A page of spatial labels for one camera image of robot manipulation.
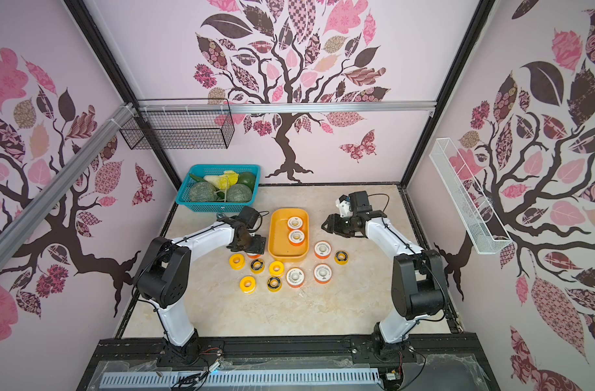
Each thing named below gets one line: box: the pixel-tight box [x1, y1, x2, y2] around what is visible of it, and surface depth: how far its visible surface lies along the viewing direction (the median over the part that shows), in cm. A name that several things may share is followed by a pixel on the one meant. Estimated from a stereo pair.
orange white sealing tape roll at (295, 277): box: [285, 267, 306, 289], surface depth 89 cm
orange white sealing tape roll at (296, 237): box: [287, 228, 306, 247], surface depth 100 cm
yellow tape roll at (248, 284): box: [239, 275, 257, 295], surface depth 89 cm
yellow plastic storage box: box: [267, 207, 310, 263], surface depth 101 cm
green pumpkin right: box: [225, 183, 252, 203], surface depth 106 cm
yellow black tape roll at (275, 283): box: [267, 275, 283, 293], surface depth 89 cm
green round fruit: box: [237, 171, 256, 194], surface depth 112 cm
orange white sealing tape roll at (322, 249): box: [313, 240, 332, 260], surface depth 97 cm
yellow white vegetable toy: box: [202, 170, 240, 190], surface depth 116 cm
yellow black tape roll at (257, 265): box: [250, 258, 265, 275], surface depth 94 cm
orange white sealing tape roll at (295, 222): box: [286, 215, 305, 232], surface depth 106 cm
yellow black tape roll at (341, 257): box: [334, 250, 349, 266], surface depth 96 cm
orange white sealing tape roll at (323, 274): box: [312, 263, 333, 285], surface depth 91 cm
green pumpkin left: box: [189, 180, 217, 203], surface depth 105 cm
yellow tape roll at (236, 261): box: [229, 253, 246, 271], surface depth 94 cm
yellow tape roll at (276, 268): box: [268, 259, 285, 277], surface depth 92 cm
